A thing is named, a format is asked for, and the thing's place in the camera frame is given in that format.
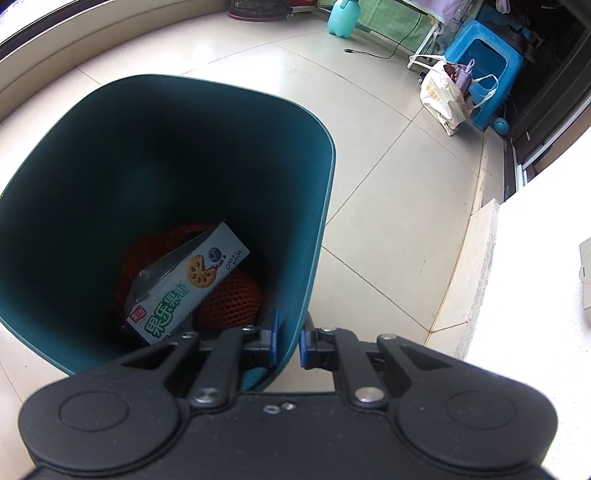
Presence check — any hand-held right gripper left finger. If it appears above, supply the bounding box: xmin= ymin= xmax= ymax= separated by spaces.
xmin=95 ymin=309 xmax=281 ymax=409

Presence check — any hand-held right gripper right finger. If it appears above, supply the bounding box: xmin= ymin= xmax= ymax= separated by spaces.
xmin=299 ymin=311 xmax=476 ymax=411

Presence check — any orange foam fruit net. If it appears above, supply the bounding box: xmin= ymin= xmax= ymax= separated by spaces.
xmin=191 ymin=269 xmax=263 ymax=330
xmin=111 ymin=223 xmax=218 ymax=319

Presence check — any white cookie snack box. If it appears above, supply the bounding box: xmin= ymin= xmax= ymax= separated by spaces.
xmin=126 ymin=222 xmax=250 ymax=346

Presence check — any teal plastic bin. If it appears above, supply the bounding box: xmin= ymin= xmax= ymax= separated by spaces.
xmin=0 ymin=74 xmax=336 ymax=392

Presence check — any white tote bag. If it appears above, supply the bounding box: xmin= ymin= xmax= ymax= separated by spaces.
xmin=409 ymin=54 xmax=474 ymax=137

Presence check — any blue plastic bag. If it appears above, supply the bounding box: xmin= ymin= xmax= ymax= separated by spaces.
xmin=468 ymin=73 xmax=500 ymax=109

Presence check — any purple cloth item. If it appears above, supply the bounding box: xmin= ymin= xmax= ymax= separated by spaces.
xmin=445 ymin=59 xmax=476 ymax=95

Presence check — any teal spray bottle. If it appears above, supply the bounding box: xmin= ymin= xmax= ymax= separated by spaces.
xmin=327 ymin=0 xmax=362 ymax=38

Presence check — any white metal table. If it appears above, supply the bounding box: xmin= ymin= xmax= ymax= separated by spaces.
xmin=318 ymin=0 xmax=462 ymax=72

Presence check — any green mesh screen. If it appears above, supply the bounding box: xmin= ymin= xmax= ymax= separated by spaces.
xmin=318 ymin=0 xmax=437 ymax=44

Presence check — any blue plastic stool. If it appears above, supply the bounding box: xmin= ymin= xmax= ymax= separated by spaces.
xmin=443 ymin=18 xmax=525 ymax=131

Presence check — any purple hanging cloth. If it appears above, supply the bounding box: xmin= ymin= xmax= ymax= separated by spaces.
xmin=411 ymin=0 xmax=490 ymax=21

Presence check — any black power cable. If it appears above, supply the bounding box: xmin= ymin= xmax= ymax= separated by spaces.
xmin=344 ymin=9 xmax=423 ymax=61

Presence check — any black door frame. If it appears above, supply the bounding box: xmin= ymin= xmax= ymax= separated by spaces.
xmin=501 ymin=0 xmax=591 ymax=188

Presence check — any black window frame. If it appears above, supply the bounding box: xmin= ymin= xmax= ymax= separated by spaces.
xmin=0 ymin=0 xmax=109 ymax=63

